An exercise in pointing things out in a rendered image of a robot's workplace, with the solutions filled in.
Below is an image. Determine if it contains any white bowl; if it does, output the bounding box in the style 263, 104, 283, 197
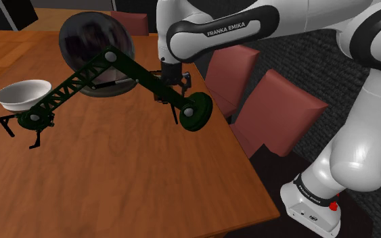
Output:
0, 79, 53, 113

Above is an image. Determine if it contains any brown wooden table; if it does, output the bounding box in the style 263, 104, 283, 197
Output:
0, 29, 281, 238

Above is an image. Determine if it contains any dark glass round bowl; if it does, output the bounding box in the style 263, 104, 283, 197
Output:
58, 11, 139, 98

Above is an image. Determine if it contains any red chair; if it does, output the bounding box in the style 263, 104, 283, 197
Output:
110, 10, 150, 37
204, 45, 261, 120
230, 68, 330, 160

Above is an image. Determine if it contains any dark green jointed toy arm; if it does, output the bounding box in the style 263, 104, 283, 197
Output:
0, 45, 214, 150

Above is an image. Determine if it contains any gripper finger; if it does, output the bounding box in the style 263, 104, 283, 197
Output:
179, 71, 193, 98
153, 94, 180, 126

